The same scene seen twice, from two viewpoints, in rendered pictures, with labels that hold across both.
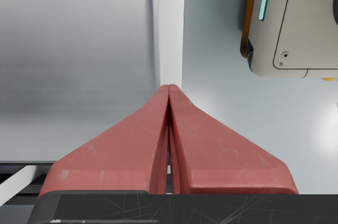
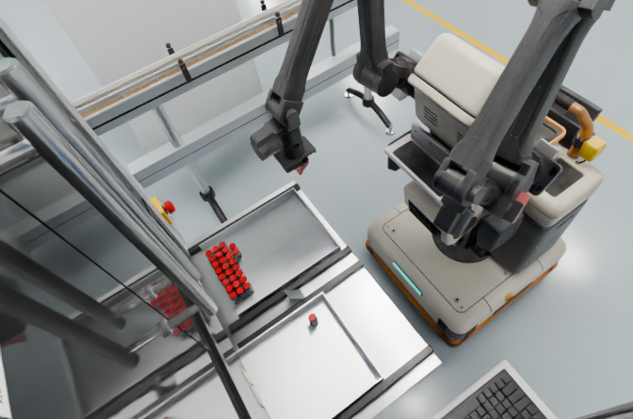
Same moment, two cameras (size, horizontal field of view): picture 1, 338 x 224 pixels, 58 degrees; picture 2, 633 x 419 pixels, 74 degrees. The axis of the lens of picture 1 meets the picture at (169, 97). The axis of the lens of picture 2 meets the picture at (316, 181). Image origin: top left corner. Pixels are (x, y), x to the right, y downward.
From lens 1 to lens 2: 116 cm
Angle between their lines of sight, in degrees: 70
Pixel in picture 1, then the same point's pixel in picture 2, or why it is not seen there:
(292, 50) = (458, 294)
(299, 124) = (594, 390)
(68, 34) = (290, 232)
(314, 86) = (549, 340)
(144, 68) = (316, 228)
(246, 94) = not seen: hidden behind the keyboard
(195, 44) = not seen: hidden behind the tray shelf
